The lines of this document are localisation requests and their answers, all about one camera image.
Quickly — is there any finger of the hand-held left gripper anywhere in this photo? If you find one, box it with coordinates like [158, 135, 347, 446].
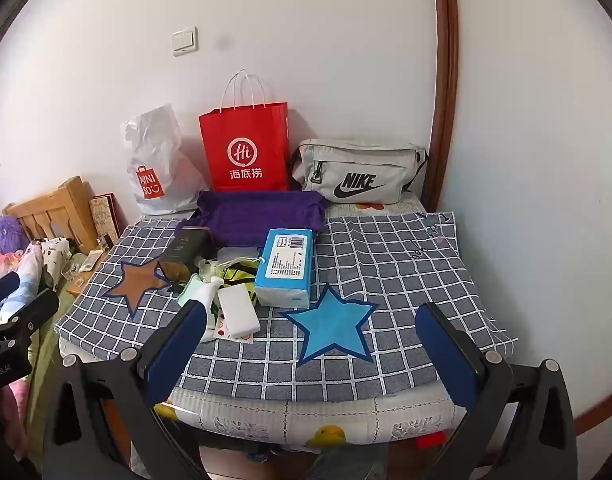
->
[0, 289, 60, 343]
[0, 272, 22, 311]

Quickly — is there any brown patterned book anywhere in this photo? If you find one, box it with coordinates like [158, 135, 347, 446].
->
[89, 193, 121, 243]

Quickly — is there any white power bank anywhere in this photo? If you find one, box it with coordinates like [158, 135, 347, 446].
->
[217, 285, 261, 339]

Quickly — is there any white plastic shopping bag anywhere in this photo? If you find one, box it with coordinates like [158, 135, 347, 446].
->
[120, 104, 211, 216]

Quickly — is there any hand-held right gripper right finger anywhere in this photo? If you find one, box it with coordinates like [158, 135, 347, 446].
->
[415, 301, 577, 480]

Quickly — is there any person's jeans leg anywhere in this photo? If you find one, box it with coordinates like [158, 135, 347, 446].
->
[306, 442, 387, 480]

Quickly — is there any mint green fabric item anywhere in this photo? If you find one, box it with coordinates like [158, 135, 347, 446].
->
[177, 272, 221, 311]

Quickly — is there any white dark spotted pillow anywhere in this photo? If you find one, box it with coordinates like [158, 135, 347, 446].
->
[40, 236, 71, 288]

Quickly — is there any wooden nightstand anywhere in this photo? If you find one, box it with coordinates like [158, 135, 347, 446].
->
[66, 247, 112, 301]

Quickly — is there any pastel printed quilt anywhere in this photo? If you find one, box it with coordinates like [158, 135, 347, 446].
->
[0, 240, 44, 441]

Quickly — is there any wooden bed headboard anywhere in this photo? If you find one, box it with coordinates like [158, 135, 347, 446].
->
[3, 176, 99, 256]

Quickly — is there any white wall light switch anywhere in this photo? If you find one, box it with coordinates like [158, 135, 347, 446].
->
[172, 28, 199, 57]

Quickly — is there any blue tissue pack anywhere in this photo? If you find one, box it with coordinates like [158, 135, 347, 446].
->
[254, 228, 319, 309]

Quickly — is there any grey checked star blanket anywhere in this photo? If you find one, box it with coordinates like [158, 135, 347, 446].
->
[53, 210, 519, 403]

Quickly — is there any brown wooden door frame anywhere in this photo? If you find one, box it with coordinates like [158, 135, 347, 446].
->
[420, 0, 460, 211]

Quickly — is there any yellow black zip pouch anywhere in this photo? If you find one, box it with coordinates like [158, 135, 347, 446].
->
[221, 257, 259, 306]

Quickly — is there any purple cloth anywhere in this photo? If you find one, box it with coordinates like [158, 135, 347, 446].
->
[176, 190, 329, 248]

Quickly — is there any purple plush toy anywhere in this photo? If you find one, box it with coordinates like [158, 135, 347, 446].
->
[0, 215, 29, 253]

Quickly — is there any dark green tea tin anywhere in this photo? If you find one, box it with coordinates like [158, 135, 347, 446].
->
[157, 226, 211, 293]

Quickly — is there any grey waist bag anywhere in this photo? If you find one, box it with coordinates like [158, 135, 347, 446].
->
[291, 138, 429, 205]

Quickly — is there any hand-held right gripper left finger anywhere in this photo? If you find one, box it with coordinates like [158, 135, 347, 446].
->
[42, 300, 211, 480]

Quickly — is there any white orange printed packet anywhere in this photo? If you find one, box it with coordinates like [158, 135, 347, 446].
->
[203, 310, 257, 343]

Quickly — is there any red paper shopping bag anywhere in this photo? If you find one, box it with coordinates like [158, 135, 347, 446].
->
[199, 70, 291, 193]

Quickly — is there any green bed sheet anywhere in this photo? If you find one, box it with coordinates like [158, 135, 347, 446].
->
[26, 280, 67, 436]

